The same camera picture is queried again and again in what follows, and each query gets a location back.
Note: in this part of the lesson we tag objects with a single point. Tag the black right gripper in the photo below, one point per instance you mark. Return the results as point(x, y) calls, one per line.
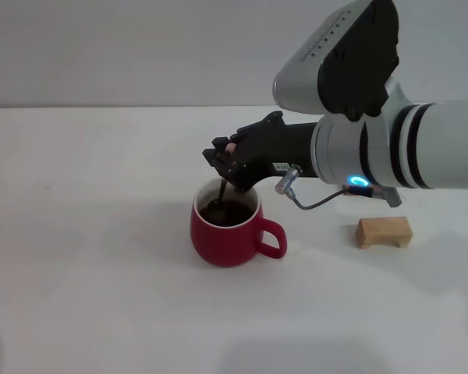
point(269, 148)

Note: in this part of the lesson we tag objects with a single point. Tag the red ceramic coffee cup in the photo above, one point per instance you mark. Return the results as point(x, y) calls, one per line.
point(222, 245)

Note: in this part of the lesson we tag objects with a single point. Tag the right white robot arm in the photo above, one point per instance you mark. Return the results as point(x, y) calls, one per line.
point(433, 144)

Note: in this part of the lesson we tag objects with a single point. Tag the orange-brown wooden block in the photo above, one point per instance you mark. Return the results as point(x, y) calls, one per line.
point(359, 191)

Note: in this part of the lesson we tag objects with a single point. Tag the light wooden notched block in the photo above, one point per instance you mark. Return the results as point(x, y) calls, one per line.
point(378, 231)

